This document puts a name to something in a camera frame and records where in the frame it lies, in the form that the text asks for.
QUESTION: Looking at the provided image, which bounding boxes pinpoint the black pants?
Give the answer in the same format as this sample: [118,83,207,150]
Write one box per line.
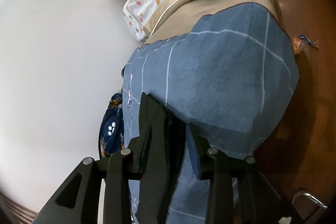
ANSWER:
[135,93,186,223]

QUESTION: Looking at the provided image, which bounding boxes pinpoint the brown wooden headboard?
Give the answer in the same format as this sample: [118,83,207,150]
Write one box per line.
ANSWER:
[1,193,38,223]

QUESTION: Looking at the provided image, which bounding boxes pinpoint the navy floral blanket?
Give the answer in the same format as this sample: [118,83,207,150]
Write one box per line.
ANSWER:
[98,93,124,159]

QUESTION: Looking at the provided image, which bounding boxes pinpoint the blue checked bedsheet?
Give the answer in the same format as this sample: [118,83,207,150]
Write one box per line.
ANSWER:
[121,2,300,224]

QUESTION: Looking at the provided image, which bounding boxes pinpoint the orange blue wrapper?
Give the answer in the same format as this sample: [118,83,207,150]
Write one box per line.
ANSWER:
[291,35,319,55]

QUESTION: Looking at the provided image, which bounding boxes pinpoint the metal handle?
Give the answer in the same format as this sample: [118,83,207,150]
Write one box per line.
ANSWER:
[291,190,328,223]

